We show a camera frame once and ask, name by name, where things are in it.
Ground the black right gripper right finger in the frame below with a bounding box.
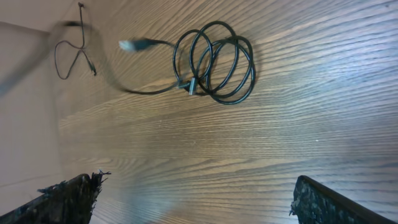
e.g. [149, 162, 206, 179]
[289, 175, 395, 224]

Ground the black USB-C cable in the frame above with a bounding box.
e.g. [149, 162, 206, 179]
[46, 20, 198, 96]

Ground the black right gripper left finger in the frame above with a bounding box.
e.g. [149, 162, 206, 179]
[1, 170, 111, 224]

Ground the thick black USB cable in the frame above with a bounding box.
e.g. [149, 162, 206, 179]
[118, 20, 256, 105]

